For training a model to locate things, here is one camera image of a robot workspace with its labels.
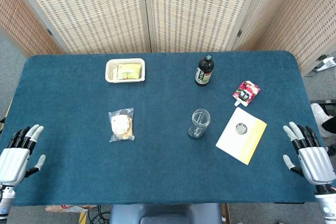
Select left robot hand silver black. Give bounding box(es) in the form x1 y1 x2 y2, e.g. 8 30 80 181
0 124 47 187

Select woven folding screen panel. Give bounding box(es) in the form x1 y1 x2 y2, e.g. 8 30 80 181
7 0 152 55
236 0 336 77
0 0 64 57
143 0 274 53

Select red drink pouch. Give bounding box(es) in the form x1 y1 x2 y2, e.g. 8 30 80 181
232 81 261 107

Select green snack packet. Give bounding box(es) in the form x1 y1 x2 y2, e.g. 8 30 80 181
117 63 143 81

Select beige food tray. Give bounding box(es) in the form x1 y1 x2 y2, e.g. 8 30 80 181
105 58 146 84

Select clear glass cup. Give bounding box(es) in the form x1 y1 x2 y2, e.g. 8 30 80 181
187 108 212 139

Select white and yellow booklet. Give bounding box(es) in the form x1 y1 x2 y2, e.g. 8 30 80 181
215 106 268 166

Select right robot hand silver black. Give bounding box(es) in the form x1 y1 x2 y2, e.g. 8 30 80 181
282 121 336 186

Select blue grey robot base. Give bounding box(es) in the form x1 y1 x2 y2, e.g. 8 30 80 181
109 202 224 224

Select clear bag with bread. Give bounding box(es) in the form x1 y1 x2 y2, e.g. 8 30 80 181
108 107 135 143

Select blue table cloth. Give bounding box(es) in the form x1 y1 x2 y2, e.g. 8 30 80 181
0 50 328 206

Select black floor cables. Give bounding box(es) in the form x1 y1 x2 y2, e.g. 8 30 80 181
88 205 111 224

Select black foot pedal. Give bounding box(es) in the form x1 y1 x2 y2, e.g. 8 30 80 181
310 99 336 117

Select dark bottle green label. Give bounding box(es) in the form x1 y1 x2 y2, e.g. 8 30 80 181
194 54 215 87

